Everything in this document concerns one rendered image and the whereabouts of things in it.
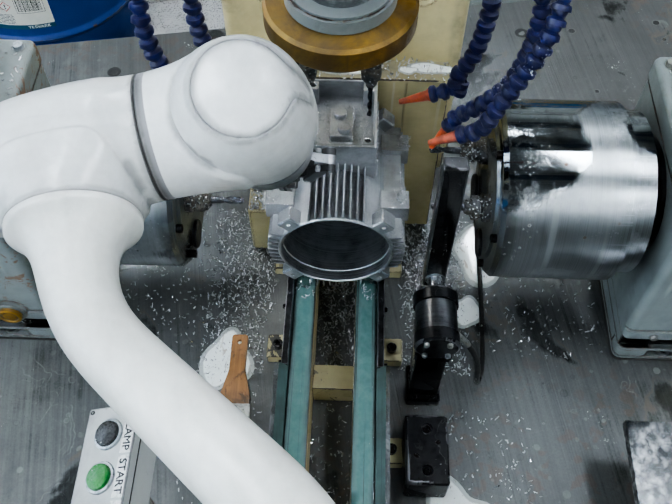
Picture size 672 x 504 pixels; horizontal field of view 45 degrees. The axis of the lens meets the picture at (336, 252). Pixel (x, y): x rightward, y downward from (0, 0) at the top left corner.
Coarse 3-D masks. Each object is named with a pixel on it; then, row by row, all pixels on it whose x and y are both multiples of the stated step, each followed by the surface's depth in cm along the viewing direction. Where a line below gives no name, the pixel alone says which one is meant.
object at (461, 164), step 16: (448, 160) 90; (464, 160) 90; (448, 176) 91; (464, 176) 91; (448, 192) 93; (464, 192) 93; (448, 208) 96; (432, 224) 100; (448, 224) 99; (432, 240) 102; (448, 240) 101; (432, 256) 105; (448, 256) 105; (432, 272) 108
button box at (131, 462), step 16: (96, 416) 94; (112, 416) 94; (128, 432) 91; (96, 448) 92; (112, 448) 91; (128, 448) 90; (144, 448) 92; (80, 464) 92; (112, 464) 90; (128, 464) 89; (144, 464) 92; (80, 480) 90; (112, 480) 89; (128, 480) 89; (144, 480) 91; (80, 496) 89; (96, 496) 89; (112, 496) 88; (128, 496) 88; (144, 496) 91
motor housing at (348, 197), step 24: (384, 168) 113; (312, 192) 108; (336, 192) 105; (360, 192) 108; (312, 216) 106; (336, 216) 105; (360, 216) 106; (288, 240) 116; (312, 240) 120; (336, 240) 122; (360, 240) 121; (384, 240) 116; (288, 264) 115; (312, 264) 118; (336, 264) 119; (360, 264) 118; (384, 264) 114
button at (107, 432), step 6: (102, 426) 92; (108, 426) 92; (114, 426) 92; (96, 432) 92; (102, 432) 92; (108, 432) 92; (114, 432) 91; (96, 438) 92; (102, 438) 91; (108, 438) 91; (114, 438) 91; (102, 444) 91; (108, 444) 91
